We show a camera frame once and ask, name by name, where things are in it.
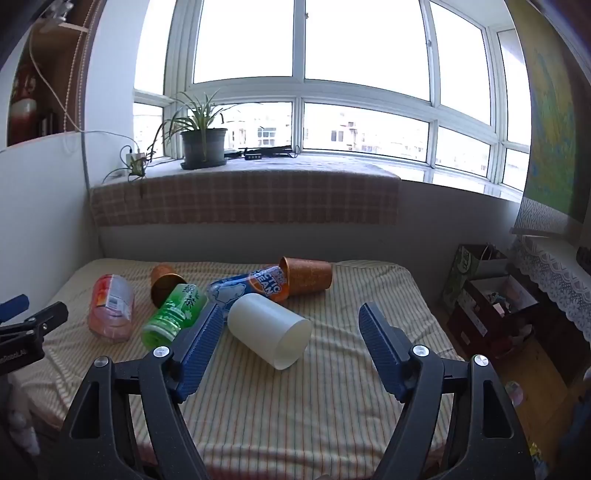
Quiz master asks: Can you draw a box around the striped blanket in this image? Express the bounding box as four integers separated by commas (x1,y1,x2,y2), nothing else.
9,257,465,470

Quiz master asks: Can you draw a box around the large orange glitter cup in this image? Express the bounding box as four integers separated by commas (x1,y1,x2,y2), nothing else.
278,256,334,297

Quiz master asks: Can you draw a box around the white cup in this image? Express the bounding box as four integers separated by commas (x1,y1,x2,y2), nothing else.
226,293,313,370

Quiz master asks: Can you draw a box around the white window frame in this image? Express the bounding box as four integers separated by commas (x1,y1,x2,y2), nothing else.
133,0,533,191

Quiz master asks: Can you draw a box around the wall map poster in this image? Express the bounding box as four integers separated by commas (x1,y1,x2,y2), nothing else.
505,0,591,237

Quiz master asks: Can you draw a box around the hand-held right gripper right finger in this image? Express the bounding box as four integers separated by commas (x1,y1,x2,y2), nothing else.
358,302,539,480

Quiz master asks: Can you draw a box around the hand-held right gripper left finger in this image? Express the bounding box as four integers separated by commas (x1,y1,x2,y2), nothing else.
48,301,227,480

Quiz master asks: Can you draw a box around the black device on windowsill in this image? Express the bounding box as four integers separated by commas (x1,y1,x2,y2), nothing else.
224,145,302,161

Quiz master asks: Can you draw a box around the checked cloth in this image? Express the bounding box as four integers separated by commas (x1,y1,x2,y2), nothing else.
89,154,402,227

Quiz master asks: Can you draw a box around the small orange glitter cup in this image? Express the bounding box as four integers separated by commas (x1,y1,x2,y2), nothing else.
150,263,188,308

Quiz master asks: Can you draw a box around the green plastic bottle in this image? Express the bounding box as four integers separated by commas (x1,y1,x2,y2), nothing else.
141,283,210,350

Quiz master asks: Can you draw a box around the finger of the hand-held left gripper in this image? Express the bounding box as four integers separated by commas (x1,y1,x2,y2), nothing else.
0,294,30,325
0,301,69,345

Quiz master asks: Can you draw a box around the white lace cloth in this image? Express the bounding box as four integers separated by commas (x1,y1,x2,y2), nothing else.
510,234,591,345

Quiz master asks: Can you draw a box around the white power adapter with cables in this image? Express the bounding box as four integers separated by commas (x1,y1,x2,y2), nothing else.
102,142,154,184

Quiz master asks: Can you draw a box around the white cable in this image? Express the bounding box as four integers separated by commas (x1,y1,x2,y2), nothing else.
27,25,140,154

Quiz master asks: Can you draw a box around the potted spider plant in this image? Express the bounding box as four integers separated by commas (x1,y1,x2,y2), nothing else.
154,89,242,171

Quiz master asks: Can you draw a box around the blue and orange can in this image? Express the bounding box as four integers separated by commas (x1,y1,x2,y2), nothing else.
207,265,291,320

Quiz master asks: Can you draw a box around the wooden shelf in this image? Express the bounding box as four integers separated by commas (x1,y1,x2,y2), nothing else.
6,0,106,147

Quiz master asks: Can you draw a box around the pink plastic bottle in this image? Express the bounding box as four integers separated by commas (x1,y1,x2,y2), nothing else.
87,274,136,345

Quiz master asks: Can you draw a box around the cardboard box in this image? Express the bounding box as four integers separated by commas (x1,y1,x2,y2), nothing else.
447,274,539,361

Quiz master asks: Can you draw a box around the green paper bag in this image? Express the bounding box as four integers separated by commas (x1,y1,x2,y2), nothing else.
440,244,509,315

